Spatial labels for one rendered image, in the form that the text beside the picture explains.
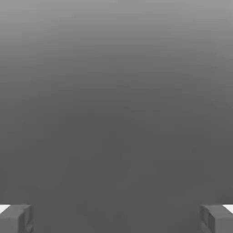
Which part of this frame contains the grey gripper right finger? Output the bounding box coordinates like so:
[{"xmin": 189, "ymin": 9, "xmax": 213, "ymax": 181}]
[{"xmin": 199, "ymin": 204, "xmax": 233, "ymax": 233}]

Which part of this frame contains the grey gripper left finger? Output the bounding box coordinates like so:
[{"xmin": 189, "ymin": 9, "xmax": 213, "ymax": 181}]
[{"xmin": 0, "ymin": 204, "xmax": 35, "ymax": 233}]

